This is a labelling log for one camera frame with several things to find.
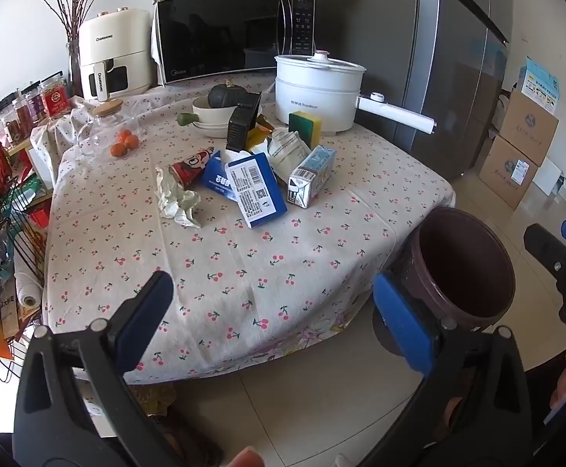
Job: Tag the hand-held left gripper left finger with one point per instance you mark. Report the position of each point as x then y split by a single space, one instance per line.
139 331

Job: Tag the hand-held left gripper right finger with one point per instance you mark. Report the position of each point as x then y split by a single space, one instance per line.
402 321

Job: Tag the brown plastic bin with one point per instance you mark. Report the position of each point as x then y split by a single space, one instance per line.
458 262

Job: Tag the white tissue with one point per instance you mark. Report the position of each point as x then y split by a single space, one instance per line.
178 202

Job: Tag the dark blue snack box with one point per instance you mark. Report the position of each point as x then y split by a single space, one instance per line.
215 180

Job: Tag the red snack cup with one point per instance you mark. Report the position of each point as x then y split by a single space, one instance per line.
190 168

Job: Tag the light blue milk carton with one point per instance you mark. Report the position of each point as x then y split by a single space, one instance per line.
312 170

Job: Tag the blue box with white label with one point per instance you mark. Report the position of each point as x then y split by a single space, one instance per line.
258 194

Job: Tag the yellow green sponge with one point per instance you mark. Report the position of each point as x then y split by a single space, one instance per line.
305 126

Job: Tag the yellow snack wrapper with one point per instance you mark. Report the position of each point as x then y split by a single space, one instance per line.
261 134

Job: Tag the person's right hand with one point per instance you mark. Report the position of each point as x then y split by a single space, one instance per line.
564 382

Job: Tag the person's left hand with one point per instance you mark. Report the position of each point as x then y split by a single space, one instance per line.
246 458

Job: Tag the white flat board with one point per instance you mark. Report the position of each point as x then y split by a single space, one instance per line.
548 177

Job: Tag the cardboard box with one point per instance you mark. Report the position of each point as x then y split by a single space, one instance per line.
507 172
528 126

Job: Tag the cherry print tablecloth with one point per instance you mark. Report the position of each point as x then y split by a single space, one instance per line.
263 262

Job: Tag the blue white printed box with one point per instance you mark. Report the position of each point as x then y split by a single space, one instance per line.
541 82

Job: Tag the small orange fruit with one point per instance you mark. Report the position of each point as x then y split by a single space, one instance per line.
125 135
133 142
118 150

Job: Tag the grey refrigerator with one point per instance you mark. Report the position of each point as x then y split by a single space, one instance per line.
434 82

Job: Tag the crumpled white bag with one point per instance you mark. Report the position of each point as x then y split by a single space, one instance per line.
288 148

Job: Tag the glass jar with wooden lid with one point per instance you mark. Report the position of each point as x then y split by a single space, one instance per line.
105 121

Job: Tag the small green vegetable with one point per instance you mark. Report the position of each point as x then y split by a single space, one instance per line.
185 119

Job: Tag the white bowl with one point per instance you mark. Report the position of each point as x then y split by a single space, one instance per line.
212 113

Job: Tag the black plastic box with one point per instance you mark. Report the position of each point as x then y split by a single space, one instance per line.
241 124

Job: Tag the white electric pot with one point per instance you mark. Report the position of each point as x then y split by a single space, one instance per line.
312 92

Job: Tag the red label jar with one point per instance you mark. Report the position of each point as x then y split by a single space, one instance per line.
53 99

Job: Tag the green pumpkin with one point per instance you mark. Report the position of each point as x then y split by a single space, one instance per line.
224 95

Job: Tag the glass vase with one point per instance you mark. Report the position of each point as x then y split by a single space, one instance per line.
75 68

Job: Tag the white air fryer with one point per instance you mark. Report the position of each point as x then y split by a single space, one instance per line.
112 39

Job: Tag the black microwave oven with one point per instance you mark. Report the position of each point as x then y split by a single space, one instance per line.
215 34

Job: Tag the dry branches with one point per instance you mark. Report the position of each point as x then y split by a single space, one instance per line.
71 5

